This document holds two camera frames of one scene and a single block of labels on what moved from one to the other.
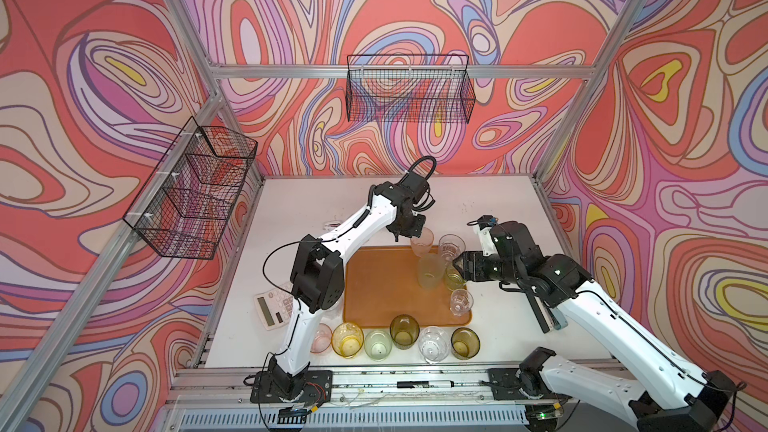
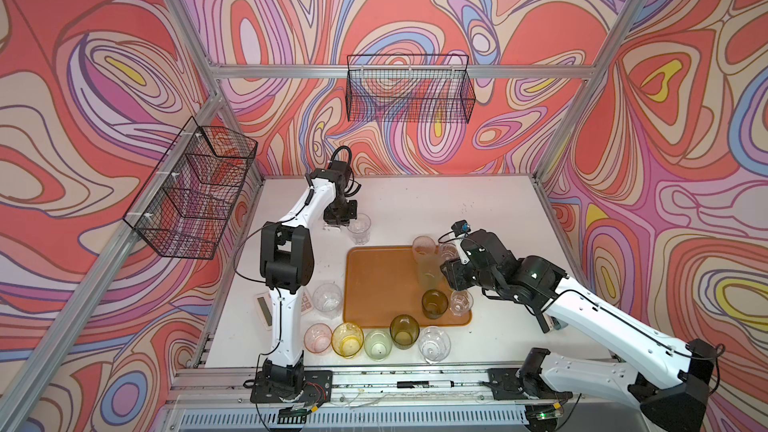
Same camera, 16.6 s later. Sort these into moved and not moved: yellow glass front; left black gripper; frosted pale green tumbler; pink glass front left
Moved: left black gripper
Not moved: yellow glass front; pink glass front left; frosted pale green tumbler
